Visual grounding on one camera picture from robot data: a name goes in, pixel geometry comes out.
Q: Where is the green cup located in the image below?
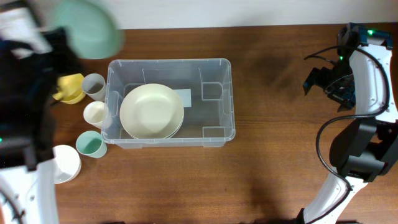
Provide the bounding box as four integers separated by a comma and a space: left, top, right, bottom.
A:
76, 131, 108, 159

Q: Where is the light green bowl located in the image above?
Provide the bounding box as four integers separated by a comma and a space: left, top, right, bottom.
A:
50, 0, 124, 60

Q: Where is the white bowl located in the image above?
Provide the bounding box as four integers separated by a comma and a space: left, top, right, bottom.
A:
53, 145, 81, 184

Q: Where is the yellow bowl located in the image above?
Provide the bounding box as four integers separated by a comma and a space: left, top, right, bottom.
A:
52, 73, 86, 105

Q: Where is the clear plastic storage container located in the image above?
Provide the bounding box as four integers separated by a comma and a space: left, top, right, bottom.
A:
101, 58, 236, 149

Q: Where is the white label sticker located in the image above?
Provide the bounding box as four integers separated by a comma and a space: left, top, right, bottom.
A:
174, 89, 192, 108

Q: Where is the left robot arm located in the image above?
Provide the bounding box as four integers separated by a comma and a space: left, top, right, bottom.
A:
1, 1, 83, 223

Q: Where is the grey cup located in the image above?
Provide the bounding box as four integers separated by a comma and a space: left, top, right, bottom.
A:
81, 73, 106, 101

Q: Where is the cream cup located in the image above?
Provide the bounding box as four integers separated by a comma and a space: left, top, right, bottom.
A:
83, 101, 105, 129

